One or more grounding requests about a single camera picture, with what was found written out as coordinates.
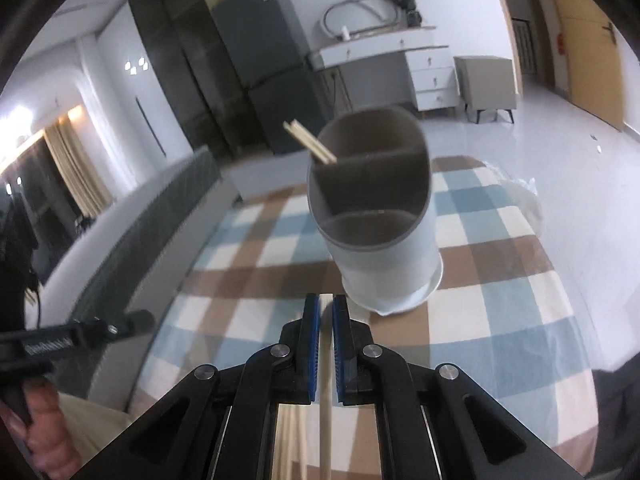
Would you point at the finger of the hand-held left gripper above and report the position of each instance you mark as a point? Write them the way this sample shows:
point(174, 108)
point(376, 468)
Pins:
point(135, 322)

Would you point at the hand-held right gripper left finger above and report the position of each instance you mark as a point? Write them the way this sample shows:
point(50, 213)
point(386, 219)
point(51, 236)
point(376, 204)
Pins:
point(312, 350)

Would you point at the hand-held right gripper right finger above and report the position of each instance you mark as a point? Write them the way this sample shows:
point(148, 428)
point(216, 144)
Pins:
point(341, 350)

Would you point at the pale wooden chopstick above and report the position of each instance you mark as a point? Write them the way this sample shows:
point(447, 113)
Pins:
point(312, 137)
point(305, 142)
point(326, 430)

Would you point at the bundle of wooden chopsticks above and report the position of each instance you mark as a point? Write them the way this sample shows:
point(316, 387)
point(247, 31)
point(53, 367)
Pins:
point(290, 440)

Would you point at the white oval utensil holder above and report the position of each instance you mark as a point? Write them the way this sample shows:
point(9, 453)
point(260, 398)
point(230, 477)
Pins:
point(380, 260)

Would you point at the person's left hand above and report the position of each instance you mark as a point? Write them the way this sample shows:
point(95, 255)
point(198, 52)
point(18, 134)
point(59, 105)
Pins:
point(45, 425)

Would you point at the beige cloth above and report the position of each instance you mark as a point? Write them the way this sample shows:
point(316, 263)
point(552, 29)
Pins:
point(95, 425)

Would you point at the small black object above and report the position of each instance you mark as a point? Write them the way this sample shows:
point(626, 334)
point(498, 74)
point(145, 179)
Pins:
point(85, 224)

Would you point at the beige curtain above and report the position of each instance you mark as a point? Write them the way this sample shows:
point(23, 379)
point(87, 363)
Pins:
point(75, 170)

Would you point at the checked tablecloth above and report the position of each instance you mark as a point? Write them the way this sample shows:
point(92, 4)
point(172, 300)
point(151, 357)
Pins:
point(500, 285)

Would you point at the white wardrobe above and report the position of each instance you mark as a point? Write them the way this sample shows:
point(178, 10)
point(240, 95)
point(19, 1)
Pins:
point(150, 100)

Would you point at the white plastic bag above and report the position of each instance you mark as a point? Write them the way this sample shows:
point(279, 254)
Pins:
point(525, 200)

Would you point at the dark glass cabinet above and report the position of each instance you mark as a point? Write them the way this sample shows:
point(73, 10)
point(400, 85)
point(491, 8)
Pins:
point(190, 60)

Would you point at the dark grey refrigerator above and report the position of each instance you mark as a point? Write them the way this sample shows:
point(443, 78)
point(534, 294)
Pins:
point(270, 60)

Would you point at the grey nightstand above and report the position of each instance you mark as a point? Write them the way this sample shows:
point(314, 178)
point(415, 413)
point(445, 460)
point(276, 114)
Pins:
point(485, 85)

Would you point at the white dressing table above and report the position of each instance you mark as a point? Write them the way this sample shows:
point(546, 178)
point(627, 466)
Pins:
point(430, 60)

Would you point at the small white bottle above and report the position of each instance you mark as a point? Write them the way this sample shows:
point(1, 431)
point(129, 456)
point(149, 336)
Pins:
point(345, 34)

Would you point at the oval mirror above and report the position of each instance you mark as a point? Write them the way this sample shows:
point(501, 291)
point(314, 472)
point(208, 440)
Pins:
point(360, 10)

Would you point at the black stair railing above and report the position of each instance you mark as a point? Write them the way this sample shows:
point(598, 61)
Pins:
point(525, 45)

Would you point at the red fire extinguisher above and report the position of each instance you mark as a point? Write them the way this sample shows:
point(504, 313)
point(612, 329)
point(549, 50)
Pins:
point(561, 44)

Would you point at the wooden door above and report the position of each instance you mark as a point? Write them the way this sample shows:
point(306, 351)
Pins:
point(585, 50)

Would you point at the light grey bed frame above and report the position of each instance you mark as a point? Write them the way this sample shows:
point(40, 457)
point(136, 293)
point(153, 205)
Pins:
point(170, 265)

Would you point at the wooden door frame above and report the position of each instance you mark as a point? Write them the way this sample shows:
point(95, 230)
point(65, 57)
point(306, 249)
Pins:
point(505, 20)

